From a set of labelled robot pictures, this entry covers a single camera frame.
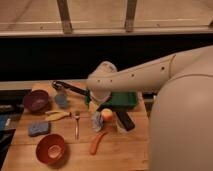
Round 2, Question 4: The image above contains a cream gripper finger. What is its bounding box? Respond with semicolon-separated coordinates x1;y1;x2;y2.
88;101;99;113

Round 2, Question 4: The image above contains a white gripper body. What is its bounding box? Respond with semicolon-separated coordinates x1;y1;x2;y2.
88;61;117;104

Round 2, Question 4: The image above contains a blue sponge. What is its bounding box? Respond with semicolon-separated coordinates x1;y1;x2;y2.
28;121;50;137

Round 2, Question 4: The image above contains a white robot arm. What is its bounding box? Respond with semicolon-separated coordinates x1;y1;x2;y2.
86;45;213;171

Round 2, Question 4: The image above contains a green plastic tray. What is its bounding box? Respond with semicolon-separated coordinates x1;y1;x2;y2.
84;91;139;109

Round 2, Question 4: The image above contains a blue grey cloth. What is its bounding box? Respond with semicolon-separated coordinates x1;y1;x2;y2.
91;111;104;132

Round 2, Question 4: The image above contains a red yellow apple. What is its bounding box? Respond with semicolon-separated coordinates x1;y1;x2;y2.
101;108;114;122

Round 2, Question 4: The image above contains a metal fork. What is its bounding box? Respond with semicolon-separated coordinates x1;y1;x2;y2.
74;111;80;140

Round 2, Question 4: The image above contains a small blue cup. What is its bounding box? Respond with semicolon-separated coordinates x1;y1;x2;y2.
54;93;68;108

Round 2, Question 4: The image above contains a black rectangular block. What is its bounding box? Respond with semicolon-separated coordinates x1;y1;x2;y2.
116;110;135;131

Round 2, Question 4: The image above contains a wooden cutting board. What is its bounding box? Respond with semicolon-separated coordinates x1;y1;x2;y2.
1;79;151;171

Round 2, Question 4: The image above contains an orange carrot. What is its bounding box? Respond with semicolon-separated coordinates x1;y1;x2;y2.
89;131;107;155

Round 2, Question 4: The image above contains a black ladle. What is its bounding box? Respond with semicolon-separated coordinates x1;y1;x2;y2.
52;80;89;96

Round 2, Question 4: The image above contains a yellow banana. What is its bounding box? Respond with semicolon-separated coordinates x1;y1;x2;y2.
45;111;70;121

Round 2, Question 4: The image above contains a purple bowl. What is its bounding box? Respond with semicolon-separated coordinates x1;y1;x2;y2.
23;89;49;112

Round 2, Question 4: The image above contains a red bowl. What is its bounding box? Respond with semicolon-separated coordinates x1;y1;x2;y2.
36;134;66;165

